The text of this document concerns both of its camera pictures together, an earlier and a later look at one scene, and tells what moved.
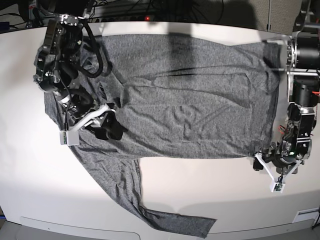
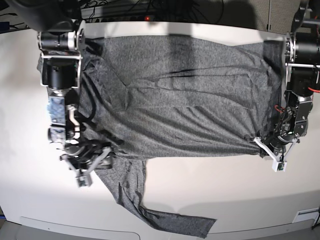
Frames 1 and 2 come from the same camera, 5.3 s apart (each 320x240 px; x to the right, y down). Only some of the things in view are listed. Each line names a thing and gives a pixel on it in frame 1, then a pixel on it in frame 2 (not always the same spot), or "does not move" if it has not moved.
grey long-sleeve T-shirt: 178,97 does not move
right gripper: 285,156 to 278,146
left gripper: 83,106 to 85,156
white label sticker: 306,214 does not move
